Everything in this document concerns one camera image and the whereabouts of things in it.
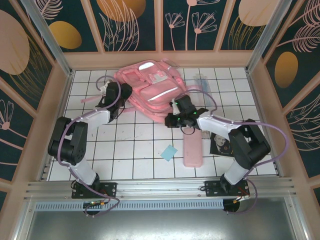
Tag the blue sticky note pad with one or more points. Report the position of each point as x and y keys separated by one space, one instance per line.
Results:
x=169 y=152

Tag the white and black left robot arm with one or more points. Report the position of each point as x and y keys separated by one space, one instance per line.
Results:
x=95 y=117

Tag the pink student backpack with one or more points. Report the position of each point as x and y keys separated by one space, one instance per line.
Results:
x=155 y=87

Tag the grey metal sheet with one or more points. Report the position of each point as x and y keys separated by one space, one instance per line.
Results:
x=160 y=225

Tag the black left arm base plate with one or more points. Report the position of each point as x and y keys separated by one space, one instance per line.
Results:
x=110 y=190

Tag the aluminium frame post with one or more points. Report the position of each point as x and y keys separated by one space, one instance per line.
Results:
x=49 y=37
x=267 y=37

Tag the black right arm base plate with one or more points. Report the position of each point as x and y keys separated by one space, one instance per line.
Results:
x=212 y=188

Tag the book with portrait cover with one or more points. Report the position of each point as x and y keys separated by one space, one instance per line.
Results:
x=220 y=145

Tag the pink pencil case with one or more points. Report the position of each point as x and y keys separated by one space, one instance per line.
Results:
x=192 y=150

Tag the aluminium mounting rail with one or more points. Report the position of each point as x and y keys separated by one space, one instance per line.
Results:
x=160 y=187

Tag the clear plastic stationery packet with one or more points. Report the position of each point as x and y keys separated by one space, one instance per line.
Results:
x=203 y=83

